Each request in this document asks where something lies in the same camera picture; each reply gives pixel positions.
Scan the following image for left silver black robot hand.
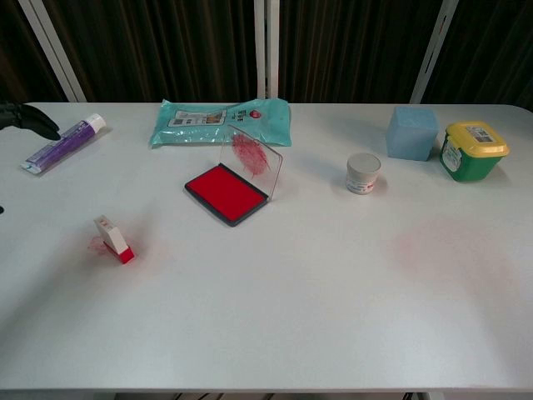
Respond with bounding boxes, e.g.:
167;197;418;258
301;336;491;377
0;102;60;141

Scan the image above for white red stamp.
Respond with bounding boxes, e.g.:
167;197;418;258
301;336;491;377
93;214;137;265

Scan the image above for purple toothpaste tube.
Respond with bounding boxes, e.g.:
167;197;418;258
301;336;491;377
20;112;107;176

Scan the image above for dark pleated curtain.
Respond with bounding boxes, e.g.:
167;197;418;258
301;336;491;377
0;0;257;105
277;0;533;113

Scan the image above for teal wet wipes pack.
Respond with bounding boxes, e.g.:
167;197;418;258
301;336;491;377
148;97;292;148

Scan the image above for red ink pad clear lid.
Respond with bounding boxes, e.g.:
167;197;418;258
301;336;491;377
184;123;284;228

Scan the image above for light blue cube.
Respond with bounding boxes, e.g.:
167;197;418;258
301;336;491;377
385;105;441;162

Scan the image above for green tub yellow lid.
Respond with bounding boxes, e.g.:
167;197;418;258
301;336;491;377
439;121;511;183

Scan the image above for white slanted frame post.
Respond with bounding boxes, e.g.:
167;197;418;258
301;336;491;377
16;0;88;103
410;0;459;104

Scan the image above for white upright frame post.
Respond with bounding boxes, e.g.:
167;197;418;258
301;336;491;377
253;0;281;100

